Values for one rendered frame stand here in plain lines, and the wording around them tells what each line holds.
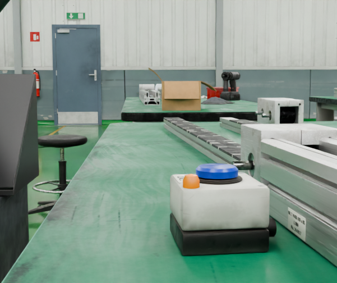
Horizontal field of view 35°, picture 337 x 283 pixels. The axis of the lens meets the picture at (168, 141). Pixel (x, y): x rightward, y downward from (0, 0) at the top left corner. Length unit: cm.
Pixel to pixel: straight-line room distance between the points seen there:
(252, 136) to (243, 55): 1117
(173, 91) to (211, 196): 230
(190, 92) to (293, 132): 212
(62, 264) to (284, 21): 1166
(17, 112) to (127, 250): 39
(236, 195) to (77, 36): 1123
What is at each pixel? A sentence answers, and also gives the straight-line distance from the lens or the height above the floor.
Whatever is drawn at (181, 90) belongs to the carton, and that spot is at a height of 88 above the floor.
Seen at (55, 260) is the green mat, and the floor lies 78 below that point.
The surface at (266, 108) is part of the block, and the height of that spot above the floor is 85.
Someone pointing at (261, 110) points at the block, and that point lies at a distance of 181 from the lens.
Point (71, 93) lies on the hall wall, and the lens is 1165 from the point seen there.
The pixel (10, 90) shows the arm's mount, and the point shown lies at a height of 92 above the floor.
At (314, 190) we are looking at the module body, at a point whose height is 84.
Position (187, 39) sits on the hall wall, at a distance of 1166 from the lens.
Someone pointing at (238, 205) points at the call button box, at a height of 82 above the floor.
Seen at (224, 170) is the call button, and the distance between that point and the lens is 50.
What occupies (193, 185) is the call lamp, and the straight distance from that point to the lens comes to 47.
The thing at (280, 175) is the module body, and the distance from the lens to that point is 59.
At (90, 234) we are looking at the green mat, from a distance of 56.
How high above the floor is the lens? 93
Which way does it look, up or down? 6 degrees down
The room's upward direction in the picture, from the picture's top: straight up
